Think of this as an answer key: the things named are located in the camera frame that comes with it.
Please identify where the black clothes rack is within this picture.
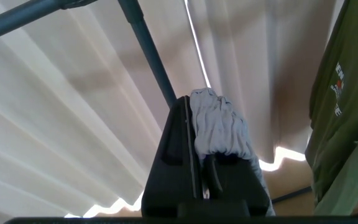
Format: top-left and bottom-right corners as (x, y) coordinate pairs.
(0, 0), (358, 218)

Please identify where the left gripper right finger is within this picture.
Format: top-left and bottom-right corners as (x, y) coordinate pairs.
(201, 152), (271, 218)

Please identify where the pale grey garment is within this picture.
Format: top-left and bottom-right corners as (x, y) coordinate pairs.
(188, 87), (277, 217)

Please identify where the green long-sleeved shirt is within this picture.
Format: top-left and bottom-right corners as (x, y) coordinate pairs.
(304, 0), (358, 217)

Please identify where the beige curtain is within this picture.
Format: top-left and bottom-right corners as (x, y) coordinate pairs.
(0, 0), (348, 218)

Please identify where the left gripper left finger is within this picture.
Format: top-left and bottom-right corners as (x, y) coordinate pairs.
(140, 95), (203, 218)

